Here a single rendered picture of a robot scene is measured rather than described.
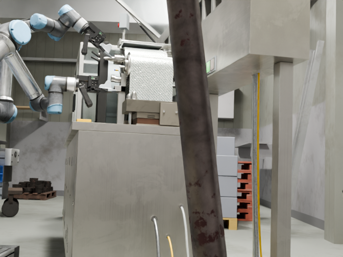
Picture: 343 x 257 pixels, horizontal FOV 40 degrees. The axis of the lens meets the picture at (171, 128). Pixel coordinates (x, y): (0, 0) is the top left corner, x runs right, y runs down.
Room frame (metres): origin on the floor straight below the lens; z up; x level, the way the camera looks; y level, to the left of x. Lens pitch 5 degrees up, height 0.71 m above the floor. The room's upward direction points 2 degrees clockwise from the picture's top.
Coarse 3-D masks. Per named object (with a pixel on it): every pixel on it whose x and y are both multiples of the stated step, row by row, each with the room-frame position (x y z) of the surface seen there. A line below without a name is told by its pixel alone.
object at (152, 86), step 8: (136, 72) 2.49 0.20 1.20; (144, 72) 2.50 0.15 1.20; (136, 80) 2.49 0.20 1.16; (144, 80) 2.50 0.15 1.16; (152, 80) 2.51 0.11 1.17; (160, 80) 2.52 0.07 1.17; (168, 80) 2.53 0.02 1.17; (136, 88) 2.49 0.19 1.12; (144, 88) 2.50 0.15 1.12; (152, 88) 2.51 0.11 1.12; (160, 88) 2.52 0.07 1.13; (168, 88) 2.53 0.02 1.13; (144, 96) 2.50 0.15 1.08; (152, 96) 2.51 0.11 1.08; (160, 96) 2.52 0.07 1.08; (168, 96) 2.53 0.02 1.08
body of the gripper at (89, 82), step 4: (80, 76) 2.40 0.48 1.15; (84, 76) 2.41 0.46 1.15; (88, 76) 2.41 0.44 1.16; (96, 76) 2.40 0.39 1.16; (76, 80) 2.39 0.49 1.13; (80, 80) 2.40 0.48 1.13; (84, 80) 2.41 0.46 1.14; (88, 80) 2.39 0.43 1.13; (92, 80) 2.41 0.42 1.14; (96, 80) 2.43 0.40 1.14; (76, 84) 2.38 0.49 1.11; (80, 84) 2.42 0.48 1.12; (84, 84) 2.41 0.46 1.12; (88, 84) 2.40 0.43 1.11; (92, 84) 2.41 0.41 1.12; (96, 84) 2.42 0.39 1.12; (76, 88) 2.39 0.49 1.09; (88, 88) 2.40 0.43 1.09; (92, 88) 2.41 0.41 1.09; (92, 92) 2.45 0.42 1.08; (96, 92) 2.45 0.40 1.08
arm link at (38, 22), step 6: (30, 18) 2.36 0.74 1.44; (36, 18) 2.34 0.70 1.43; (42, 18) 2.34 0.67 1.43; (48, 18) 2.39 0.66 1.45; (30, 24) 2.38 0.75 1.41; (36, 24) 2.34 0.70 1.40; (42, 24) 2.35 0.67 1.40; (48, 24) 2.38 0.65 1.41; (54, 24) 2.42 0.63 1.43; (30, 30) 2.41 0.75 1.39; (36, 30) 2.40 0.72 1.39; (42, 30) 2.40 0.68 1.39; (48, 30) 2.41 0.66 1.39
